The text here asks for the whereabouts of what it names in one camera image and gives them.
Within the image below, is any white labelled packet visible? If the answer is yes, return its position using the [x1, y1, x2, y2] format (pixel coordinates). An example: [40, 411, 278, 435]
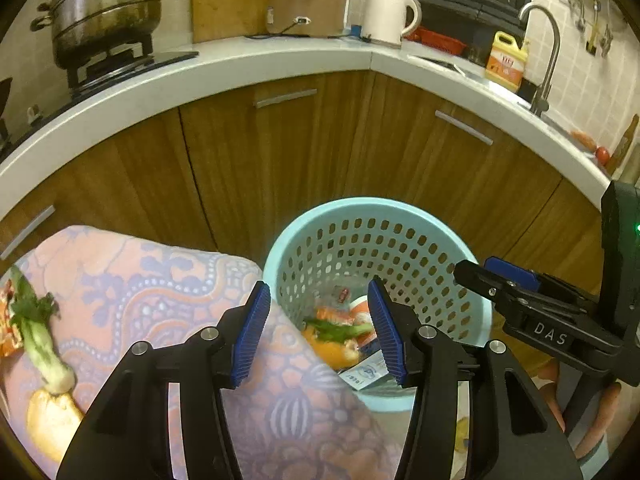
[339, 345, 401, 391]

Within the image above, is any green vegetable leaf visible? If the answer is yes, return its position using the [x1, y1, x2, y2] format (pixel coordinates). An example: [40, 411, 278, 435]
[305, 317, 373, 341]

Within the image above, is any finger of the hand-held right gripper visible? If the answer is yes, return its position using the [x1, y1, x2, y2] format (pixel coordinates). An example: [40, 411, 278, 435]
[484, 256, 540, 291]
[452, 259, 521, 311]

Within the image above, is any yellow detergent bottle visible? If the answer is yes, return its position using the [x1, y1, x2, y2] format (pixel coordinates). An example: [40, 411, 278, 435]
[484, 31, 530, 93]

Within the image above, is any red dish rack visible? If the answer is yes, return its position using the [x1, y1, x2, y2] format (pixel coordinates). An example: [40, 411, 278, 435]
[407, 26, 468, 56]

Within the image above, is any hanging metal utensil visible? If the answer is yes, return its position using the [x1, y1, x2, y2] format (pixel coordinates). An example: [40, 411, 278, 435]
[600, 10, 616, 57]
[566, 0, 587, 32]

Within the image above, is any green bok choy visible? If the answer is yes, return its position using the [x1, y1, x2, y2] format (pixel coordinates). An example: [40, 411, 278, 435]
[9, 265, 76, 393]

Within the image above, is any wooden kitchen counter cabinet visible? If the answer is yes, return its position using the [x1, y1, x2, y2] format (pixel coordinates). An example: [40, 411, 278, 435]
[0, 35, 626, 311]

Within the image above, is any printed pink tablecloth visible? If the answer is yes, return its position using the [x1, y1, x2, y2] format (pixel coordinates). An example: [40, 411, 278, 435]
[0, 225, 416, 480]

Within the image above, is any black power cord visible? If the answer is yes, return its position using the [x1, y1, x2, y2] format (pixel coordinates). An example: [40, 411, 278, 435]
[245, 16, 310, 41]

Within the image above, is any white electric kettle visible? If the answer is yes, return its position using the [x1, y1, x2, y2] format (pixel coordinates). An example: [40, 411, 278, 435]
[361, 0, 423, 50]

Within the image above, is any person's right hand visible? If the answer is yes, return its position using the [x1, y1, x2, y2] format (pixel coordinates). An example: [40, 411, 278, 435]
[540, 360, 623, 460]

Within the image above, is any black gas stove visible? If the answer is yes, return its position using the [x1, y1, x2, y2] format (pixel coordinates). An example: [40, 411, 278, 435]
[0, 35, 201, 156]

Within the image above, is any light blue plastic basket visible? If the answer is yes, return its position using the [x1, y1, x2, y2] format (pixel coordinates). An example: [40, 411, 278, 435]
[262, 196, 493, 413]

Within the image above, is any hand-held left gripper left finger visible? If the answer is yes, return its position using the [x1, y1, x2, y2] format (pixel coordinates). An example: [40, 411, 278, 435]
[56, 280, 273, 480]

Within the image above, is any yellow fruit peel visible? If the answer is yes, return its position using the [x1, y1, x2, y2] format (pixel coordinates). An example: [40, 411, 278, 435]
[26, 390, 86, 463]

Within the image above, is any steel steamer pot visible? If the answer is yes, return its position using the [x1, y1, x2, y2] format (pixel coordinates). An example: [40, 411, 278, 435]
[30, 0, 182, 68]

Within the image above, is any steel kitchen faucet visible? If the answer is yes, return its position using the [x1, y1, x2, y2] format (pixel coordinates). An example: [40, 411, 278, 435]
[518, 4, 562, 115]

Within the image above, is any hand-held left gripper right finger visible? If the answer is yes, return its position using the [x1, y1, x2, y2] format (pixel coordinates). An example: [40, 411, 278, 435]
[366, 278, 586, 480]

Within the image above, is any yellow handled hanging utensil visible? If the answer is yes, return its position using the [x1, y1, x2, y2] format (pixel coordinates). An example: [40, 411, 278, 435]
[587, 0, 601, 57]

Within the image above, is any orange paper cup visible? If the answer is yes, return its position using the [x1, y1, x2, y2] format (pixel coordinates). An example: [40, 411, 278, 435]
[300, 324, 362, 368]

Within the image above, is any cartoon print snack wrapper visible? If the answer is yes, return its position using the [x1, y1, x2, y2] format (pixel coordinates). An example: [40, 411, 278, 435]
[0, 280, 26, 358]

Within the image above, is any wooden cutting board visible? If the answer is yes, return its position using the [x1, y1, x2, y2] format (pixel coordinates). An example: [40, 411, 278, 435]
[191, 0, 273, 44]

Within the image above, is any brown rice cooker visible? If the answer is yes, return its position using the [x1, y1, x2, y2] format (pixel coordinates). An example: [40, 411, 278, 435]
[265, 0, 353, 38]

